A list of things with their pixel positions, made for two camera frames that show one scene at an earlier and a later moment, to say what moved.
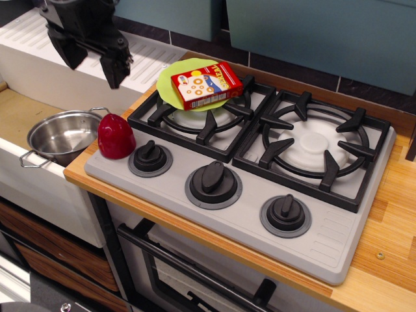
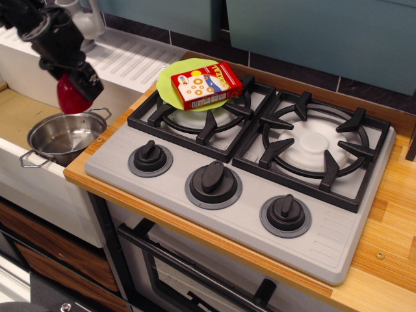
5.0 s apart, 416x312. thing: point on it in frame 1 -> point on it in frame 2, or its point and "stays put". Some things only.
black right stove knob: (285, 216) stays put
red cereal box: (206, 86) stays put
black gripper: (91, 23) -> (52, 34)
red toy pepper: (116, 138) -> (71, 100)
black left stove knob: (150, 160) stays put
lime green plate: (166, 90) stays put
